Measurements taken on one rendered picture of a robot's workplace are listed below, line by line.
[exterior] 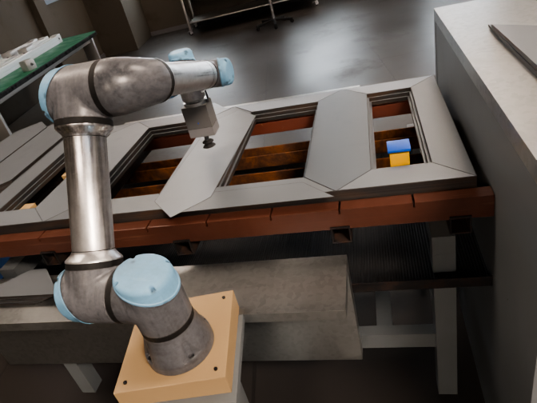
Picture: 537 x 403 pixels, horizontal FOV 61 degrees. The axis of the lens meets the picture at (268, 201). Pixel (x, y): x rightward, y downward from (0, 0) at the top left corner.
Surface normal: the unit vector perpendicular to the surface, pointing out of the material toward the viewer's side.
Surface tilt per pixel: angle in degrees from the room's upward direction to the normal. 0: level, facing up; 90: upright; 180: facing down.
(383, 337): 90
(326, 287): 0
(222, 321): 2
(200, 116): 90
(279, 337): 90
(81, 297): 55
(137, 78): 71
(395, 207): 90
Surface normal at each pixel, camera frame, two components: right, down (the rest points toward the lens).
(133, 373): -0.23, -0.81
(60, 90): -0.31, 0.04
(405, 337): -0.15, 0.55
